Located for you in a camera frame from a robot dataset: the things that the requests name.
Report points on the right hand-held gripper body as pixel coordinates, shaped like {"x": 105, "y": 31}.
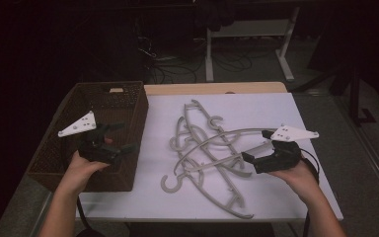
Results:
{"x": 283, "y": 159}

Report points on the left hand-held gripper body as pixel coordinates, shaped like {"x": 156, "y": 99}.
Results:
{"x": 95, "y": 148}

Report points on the grey plastic hanger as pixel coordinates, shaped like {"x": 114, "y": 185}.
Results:
{"x": 240, "y": 214}
{"x": 243, "y": 130}
{"x": 190, "y": 106}
{"x": 177, "y": 144}

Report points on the brown wicker basket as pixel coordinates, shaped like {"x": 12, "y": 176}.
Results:
{"x": 138, "y": 108}

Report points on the person's right hand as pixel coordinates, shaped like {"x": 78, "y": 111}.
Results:
{"x": 301, "y": 181}

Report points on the person's left hand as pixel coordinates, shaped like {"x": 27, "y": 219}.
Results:
{"x": 79, "y": 173}

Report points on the white table mat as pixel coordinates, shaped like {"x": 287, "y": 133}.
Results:
{"x": 263, "y": 108}

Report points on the black metal stand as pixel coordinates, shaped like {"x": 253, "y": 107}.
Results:
{"x": 355, "y": 98}

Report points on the white metal desk frame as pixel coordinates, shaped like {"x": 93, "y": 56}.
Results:
{"x": 209, "y": 56}

